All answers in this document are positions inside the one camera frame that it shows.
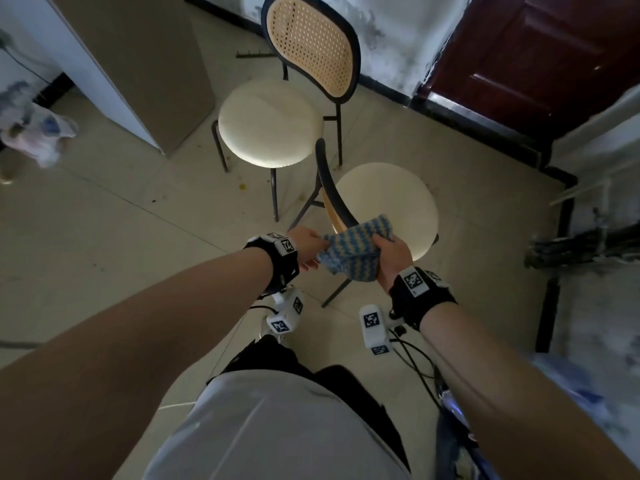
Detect blue plastic bag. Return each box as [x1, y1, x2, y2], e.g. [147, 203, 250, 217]
[435, 352, 640, 480]

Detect person's right hand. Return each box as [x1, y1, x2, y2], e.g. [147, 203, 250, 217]
[371, 233, 415, 294]

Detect person's left forearm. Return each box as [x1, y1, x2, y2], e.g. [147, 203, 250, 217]
[0, 247, 275, 480]

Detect black wristband with markers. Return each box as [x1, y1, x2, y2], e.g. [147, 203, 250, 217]
[389, 266, 459, 331]
[243, 232, 301, 298]

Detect dark red wooden door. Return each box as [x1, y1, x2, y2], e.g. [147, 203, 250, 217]
[417, 0, 640, 141]

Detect cream seat cane back chair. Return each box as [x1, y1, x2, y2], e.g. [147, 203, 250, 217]
[211, 0, 362, 223]
[287, 138, 441, 309]

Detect white left wrist tracker box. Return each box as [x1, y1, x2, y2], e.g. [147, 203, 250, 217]
[266, 288, 305, 335]

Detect white right wrist tracker box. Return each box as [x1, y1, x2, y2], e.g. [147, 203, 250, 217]
[359, 304, 393, 357]

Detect person's white shirt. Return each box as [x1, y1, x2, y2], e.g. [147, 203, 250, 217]
[142, 369, 413, 480]

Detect black right wristband with markers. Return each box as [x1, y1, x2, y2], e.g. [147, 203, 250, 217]
[389, 266, 459, 331]

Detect person's right forearm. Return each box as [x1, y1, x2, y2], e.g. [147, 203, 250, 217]
[419, 302, 640, 480]

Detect white wrist tracker box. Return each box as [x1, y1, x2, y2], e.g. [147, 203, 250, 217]
[266, 288, 305, 335]
[359, 304, 393, 357]

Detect person's dark trousers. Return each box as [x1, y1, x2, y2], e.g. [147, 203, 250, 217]
[207, 336, 411, 473]

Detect blue patterned cleaning cloth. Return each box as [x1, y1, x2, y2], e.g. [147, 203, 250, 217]
[317, 214, 396, 283]

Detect person's left hand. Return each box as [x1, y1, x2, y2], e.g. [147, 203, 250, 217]
[289, 226, 331, 272]

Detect black left wristband with markers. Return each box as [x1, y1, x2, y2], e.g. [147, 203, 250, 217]
[243, 232, 301, 298]

